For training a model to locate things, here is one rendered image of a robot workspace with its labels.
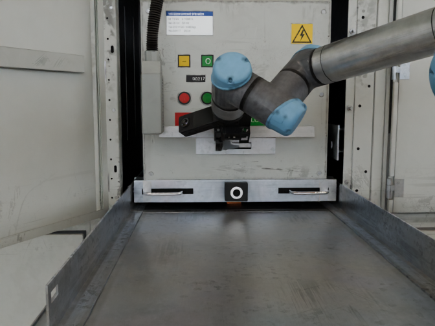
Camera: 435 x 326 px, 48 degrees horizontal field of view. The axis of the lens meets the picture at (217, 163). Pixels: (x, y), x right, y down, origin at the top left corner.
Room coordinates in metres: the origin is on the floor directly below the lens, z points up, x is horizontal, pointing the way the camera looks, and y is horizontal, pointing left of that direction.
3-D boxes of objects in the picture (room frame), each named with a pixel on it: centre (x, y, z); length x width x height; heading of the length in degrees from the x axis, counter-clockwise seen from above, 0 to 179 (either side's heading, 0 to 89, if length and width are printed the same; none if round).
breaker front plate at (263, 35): (1.29, -0.05, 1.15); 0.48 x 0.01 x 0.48; 92
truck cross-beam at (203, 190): (1.30, -0.05, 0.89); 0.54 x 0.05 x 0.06; 92
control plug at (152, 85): (1.21, 0.16, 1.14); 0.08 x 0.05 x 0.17; 2
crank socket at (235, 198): (1.26, -0.05, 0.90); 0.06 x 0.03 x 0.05; 92
